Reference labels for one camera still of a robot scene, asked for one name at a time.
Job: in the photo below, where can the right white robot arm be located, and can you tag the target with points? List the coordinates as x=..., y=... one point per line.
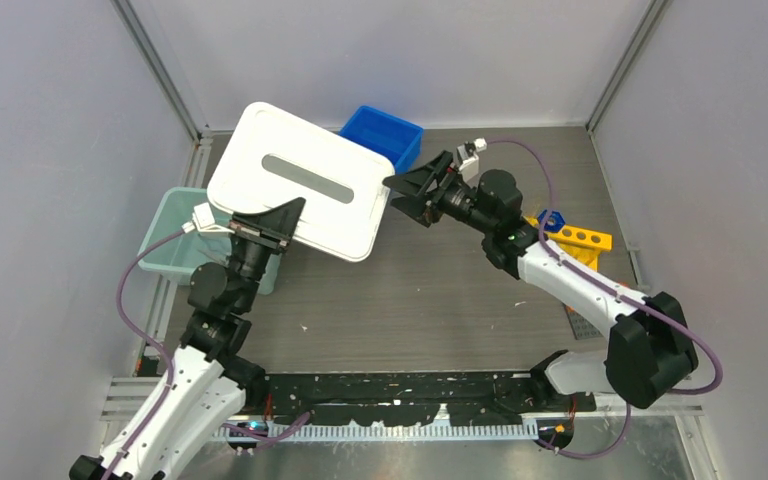
x=648, y=349

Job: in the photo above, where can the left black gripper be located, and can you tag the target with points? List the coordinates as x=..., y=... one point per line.
x=274, y=227

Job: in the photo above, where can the blue divided plastic bin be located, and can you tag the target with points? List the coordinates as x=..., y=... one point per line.
x=393, y=137

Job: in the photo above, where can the grey building plate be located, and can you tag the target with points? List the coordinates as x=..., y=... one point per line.
x=581, y=328

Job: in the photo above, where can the light green plastic tub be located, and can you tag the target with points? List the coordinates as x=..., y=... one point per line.
x=177, y=259

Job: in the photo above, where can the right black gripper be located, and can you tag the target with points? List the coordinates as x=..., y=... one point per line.
x=419, y=181

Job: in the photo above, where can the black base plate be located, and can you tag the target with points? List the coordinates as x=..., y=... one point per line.
x=409, y=398

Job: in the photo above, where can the blue funnel brush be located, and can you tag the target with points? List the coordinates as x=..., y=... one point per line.
x=554, y=222

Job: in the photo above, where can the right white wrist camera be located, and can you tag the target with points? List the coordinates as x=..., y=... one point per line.
x=467, y=158

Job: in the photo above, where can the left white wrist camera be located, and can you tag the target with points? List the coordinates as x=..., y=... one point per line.
x=203, y=221

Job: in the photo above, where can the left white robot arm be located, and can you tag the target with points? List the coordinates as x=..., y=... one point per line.
x=205, y=381

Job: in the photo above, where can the white plastic tray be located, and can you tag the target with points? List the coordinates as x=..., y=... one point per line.
x=274, y=157

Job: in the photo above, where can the yellow test tube rack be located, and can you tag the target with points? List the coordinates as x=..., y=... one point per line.
x=585, y=245

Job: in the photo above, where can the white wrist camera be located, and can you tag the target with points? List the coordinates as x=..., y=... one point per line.
x=203, y=221
x=467, y=158

